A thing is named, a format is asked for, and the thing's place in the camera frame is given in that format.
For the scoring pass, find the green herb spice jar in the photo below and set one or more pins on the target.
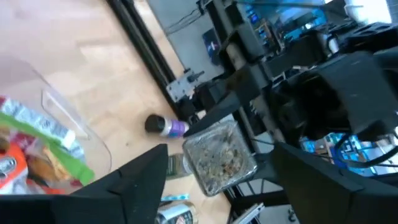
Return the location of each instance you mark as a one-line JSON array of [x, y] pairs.
[[177, 166]]

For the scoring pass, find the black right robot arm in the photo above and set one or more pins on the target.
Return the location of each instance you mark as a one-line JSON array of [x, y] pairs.
[[248, 81]]

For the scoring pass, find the white label spice jar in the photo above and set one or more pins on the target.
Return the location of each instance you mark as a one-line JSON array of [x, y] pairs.
[[220, 155]]

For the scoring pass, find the purple label spice jar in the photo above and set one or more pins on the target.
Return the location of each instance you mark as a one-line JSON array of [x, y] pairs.
[[174, 128]]

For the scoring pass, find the grey metal mounting plate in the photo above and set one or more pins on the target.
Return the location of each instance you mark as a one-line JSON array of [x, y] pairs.
[[180, 87]]

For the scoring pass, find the clear plastic bin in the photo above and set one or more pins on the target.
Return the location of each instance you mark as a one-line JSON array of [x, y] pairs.
[[107, 155]]

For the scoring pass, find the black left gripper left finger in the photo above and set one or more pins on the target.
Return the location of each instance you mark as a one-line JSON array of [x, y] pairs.
[[109, 202]]

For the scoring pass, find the teal patterned strip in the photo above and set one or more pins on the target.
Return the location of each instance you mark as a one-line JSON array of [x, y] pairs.
[[175, 197]]

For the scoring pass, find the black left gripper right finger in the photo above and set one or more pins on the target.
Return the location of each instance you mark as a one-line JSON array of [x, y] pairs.
[[326, 199]]

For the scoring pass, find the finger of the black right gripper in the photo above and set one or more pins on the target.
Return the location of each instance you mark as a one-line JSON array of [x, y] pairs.
[[267, 168], [217, 113]]

